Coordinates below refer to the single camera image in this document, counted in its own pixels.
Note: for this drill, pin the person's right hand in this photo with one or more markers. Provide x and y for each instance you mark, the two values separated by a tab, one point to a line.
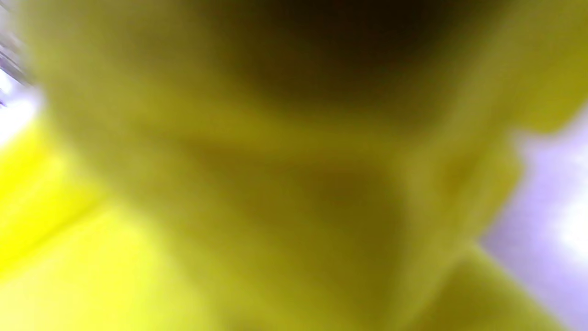
376	18

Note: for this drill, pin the yellow t-shirt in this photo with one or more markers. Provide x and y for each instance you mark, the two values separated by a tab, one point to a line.
229	230

